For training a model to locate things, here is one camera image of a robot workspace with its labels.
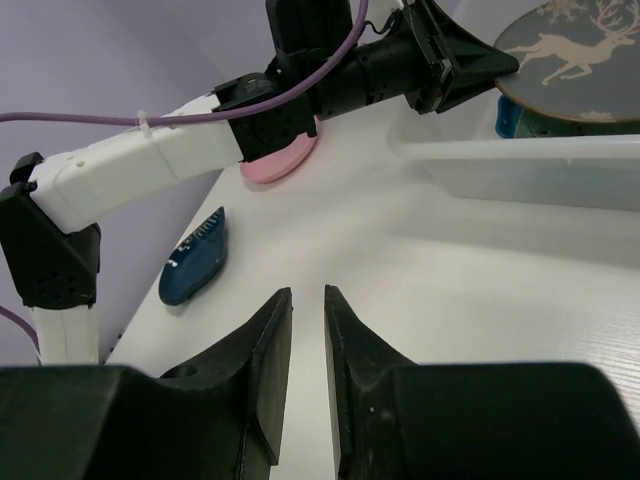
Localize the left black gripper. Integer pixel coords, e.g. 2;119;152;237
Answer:
213;1;520;162

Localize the dark blue leaf plate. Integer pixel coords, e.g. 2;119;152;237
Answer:
158;206;228;306

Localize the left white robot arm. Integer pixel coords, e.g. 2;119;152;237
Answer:
1;1;519;365

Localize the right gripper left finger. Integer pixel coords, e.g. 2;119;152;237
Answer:
159;287;293;479

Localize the translucent plastic bin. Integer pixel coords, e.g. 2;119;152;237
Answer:
387;93;639;211

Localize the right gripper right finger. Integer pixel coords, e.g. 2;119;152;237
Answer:
324;285;430;479

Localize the dark teal round plate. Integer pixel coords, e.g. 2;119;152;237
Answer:
514;110;639;138

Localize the grey reindeer plate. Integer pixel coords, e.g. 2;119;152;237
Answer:
494;1;639;124

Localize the pink round plate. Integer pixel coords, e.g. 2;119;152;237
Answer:
239;134;319;185

